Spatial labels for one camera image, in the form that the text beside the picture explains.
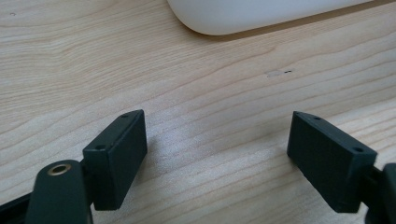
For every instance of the white tray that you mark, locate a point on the white tray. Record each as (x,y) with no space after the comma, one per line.
(249,14)

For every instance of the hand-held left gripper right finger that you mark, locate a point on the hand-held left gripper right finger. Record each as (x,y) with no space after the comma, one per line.
(330,161)

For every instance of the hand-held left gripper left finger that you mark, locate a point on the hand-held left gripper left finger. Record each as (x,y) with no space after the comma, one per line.
(116,161)

